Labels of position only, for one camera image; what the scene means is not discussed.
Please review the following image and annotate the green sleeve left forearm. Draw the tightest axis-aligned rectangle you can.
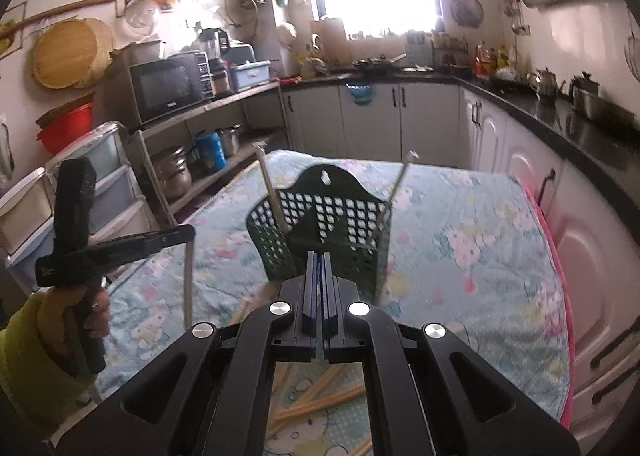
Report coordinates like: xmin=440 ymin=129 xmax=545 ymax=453
xmin=1 ymin=293 xmax=96 ymax=440

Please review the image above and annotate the left hand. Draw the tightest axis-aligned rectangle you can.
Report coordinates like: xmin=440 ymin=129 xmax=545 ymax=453
xmin=36 ymin=285 xmax=111 ymax=362

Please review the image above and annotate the plastic drawer unit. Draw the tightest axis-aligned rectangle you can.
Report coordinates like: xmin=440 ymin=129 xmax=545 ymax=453
xmin=1 ymin=121 xmax=157 ymax=294

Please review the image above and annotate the steel pot on shelf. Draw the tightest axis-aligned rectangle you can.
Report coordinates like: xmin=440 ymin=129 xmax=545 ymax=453
xmin=152 ymin=146 xmax=192 ymax=201

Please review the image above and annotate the red plastic basin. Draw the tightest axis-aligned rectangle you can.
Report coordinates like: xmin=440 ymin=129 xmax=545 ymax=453
xmin=37 ymin=102 xmax=94 ymax=155

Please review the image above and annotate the floral Hello Kitty tablecloth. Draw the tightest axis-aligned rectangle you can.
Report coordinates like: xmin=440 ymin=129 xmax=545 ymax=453
xmin=94 ymin=151 xmax=575 ymax=455

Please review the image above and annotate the wooden shelf unit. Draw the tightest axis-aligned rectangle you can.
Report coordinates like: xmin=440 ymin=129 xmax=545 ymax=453
xmin=127 ymin=80 xmax=288 ymax=225

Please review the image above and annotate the blue canister on shelf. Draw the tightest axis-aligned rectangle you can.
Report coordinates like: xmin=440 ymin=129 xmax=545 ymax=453
xmin=195 ymin=131 xmax=227 ymax=172

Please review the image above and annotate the black microwave oven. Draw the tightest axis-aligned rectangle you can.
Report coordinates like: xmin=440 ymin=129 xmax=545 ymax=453
xmin=104 ymin=51 xmax=214 ymax=130

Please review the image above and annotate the round bamboo tray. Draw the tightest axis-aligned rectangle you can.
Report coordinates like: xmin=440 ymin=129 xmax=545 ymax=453
xmin=32 ymin=18 xmax=115 ymax=90

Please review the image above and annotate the dark green utensil basket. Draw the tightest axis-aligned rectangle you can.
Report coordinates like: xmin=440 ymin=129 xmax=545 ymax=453
xmin=245 ymin=164 xmax=392 ymax=301

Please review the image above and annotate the wooden chopstick left in basket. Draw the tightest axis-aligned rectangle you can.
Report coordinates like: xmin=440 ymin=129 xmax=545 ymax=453
xmin=253 ymin=142 xmax=288 ymax=234

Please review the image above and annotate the wooden chopstick in basket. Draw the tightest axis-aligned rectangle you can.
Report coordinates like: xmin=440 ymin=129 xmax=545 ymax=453
xmin=253 ymin=142 xmax=288 ymax=234
xmin=372 ymin=149 xmax=420 ymax=247

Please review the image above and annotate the wooden chopstick right in basket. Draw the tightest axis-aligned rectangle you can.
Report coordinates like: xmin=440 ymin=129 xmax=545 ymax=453
xmin=372 ymin=149 xmax=420 ymax=247

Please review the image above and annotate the wooden rolling pin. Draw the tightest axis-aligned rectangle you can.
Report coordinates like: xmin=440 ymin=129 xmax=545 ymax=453
xmin=0 ymin=0 xmax=119 ymax=39

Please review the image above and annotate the blue plastic box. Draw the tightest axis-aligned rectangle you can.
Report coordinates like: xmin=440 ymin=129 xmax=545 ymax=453
xmin=229 ymin=60 xmax=270 ymax=92

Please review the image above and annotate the blender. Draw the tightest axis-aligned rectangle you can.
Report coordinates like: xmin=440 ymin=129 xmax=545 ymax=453
xmin=198 ymin=27 xmax=231 ymax=97

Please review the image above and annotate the blue hanging cabinet bin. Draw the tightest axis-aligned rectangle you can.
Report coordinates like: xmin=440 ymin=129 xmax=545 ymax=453
xmin=345 ymin=84 xmax=373 ymax=106

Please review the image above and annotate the steel kettle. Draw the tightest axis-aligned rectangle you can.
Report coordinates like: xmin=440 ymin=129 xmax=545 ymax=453
xmin=526 ymin=68 xmax=564 ymax=105

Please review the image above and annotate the black frying pan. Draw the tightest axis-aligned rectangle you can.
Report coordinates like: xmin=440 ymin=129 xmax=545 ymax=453
xmin=352 ymin=53 xmax=407 ymax=74

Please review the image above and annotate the steel pot on counter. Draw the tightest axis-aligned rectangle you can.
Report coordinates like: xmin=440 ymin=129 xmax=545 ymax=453
xmin=568 ymin=72 xmax=636 ymax=127

